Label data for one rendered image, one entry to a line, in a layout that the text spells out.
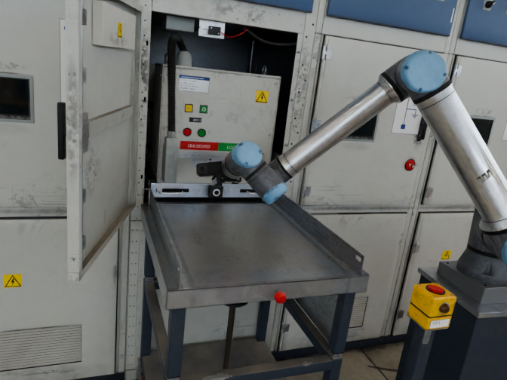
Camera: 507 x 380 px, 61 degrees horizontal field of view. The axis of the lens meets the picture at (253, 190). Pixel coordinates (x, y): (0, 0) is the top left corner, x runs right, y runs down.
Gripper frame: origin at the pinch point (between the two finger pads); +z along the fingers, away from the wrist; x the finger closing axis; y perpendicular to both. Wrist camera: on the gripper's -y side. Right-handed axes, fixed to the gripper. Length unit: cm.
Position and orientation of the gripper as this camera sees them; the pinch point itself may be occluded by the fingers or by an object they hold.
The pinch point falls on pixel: (212, 179)
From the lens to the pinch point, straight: 167.9
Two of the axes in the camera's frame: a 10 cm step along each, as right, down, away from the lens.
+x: -0.5, -9.8, 2.1
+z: -3.4, 2.1, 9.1
